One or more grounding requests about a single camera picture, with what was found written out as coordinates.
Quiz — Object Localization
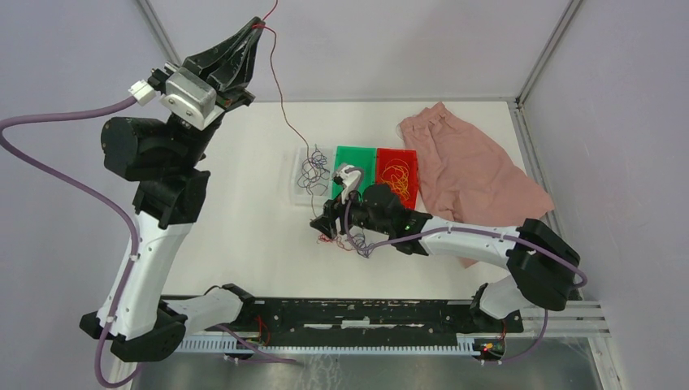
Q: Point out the red plastic bin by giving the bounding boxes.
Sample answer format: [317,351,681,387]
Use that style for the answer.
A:
[375,148,419,209]

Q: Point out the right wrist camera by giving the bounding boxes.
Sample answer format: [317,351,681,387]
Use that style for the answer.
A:
[332,163,365,205]

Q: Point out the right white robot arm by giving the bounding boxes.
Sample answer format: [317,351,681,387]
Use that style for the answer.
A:
[310,184,587,332]

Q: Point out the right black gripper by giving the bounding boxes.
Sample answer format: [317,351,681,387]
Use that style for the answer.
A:
[310,183,392,241]

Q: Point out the pink cloth shorts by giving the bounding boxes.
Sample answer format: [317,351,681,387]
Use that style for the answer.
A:
[396,102,556,269]

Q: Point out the green plastic bin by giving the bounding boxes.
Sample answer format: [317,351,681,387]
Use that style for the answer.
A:
[334,145,377,193]

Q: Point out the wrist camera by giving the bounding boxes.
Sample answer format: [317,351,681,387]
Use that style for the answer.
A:
[128,67,223,130]
[332,163,365,205]

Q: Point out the red cable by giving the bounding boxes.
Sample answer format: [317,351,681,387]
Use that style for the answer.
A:
[253,0,324,232]

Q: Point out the white slotted cable duct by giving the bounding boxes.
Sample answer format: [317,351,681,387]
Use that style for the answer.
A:
[176,335,479,357]

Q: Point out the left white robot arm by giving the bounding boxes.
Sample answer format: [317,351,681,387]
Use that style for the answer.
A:
[80,17,265,363]

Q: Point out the dark blue cables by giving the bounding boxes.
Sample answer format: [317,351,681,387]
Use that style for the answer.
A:
[297,144,332,198]

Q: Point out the clear plastic bin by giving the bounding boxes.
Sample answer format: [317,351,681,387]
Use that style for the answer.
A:
[289,145,336,209]

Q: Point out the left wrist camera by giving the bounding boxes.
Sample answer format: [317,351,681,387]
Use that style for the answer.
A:
[128,67,223,130]

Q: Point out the coloured cable pile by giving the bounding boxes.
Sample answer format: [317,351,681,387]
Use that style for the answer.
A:
[315,230,378,261]

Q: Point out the yellow cable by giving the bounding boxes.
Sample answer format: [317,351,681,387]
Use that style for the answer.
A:
[382,158,414,202]

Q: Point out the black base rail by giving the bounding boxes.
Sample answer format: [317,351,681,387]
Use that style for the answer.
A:
[221,297,524,347]

